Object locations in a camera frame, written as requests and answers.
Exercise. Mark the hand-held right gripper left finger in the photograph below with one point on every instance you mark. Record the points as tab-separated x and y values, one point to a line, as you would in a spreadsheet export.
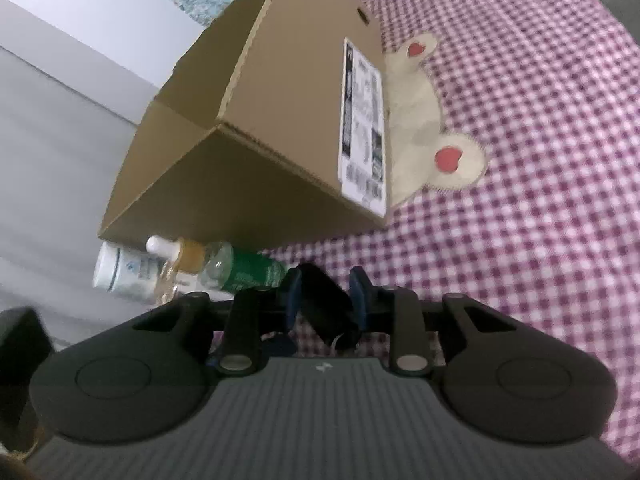
291	295

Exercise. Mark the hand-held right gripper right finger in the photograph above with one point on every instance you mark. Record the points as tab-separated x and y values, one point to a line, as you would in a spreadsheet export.
359	292

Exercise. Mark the green dropper bottle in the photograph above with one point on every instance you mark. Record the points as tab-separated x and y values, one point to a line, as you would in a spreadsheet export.
245	270

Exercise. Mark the brown cardboard box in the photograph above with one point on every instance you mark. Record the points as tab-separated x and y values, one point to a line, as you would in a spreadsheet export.
280	125

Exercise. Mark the pink checked blanket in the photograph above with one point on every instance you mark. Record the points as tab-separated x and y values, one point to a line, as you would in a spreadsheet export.
525	235

